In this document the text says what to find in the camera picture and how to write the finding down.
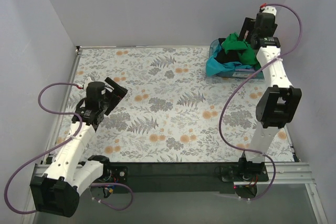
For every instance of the floral patterned table mat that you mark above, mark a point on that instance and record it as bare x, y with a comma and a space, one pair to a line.
173, 112

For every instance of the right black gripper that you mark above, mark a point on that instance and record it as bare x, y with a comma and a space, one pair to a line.
247, 28

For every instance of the teal t shirt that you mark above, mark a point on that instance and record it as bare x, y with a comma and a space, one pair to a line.
214, 68

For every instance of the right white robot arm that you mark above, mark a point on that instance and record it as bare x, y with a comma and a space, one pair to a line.
278, 103

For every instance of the green t shirt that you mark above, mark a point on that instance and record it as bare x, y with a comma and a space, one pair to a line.
246, 54

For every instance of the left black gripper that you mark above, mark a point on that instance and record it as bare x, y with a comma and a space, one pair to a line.
115, 89

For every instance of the aluminium frame rail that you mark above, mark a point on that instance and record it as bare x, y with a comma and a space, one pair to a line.
291, 173

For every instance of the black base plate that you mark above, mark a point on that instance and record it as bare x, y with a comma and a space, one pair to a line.
178, 177

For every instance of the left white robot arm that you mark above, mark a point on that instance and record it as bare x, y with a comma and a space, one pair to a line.
58, 190

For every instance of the teal plastic basket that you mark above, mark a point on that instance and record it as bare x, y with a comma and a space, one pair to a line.
239, 73

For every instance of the black t shirt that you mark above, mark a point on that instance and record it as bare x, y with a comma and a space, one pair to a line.
227, 57

